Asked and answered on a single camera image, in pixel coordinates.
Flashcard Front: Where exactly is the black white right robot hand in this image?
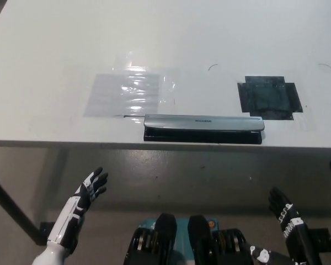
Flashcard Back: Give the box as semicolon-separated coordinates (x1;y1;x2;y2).
249;187;323;265

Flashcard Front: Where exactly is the black tape patch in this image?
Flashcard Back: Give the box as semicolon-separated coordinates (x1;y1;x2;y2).
236;76;304;121

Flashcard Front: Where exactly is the black table leg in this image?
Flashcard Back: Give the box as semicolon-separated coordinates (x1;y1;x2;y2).
0;170;44;246

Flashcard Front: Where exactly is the clear plastic sleeve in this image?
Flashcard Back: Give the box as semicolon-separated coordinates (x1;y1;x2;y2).
83;73;161;119

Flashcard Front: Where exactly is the silver black hole puncher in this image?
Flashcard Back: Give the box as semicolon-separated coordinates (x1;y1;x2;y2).
142;113;265;145

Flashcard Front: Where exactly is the black table foot plate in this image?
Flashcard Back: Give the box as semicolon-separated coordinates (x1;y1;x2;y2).
39;221;55;246

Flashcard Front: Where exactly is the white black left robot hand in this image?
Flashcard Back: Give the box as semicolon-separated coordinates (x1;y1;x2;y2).
46;166;109;254

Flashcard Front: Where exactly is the clear plastic film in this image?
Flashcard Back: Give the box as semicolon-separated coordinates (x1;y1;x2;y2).
112;51;181;108

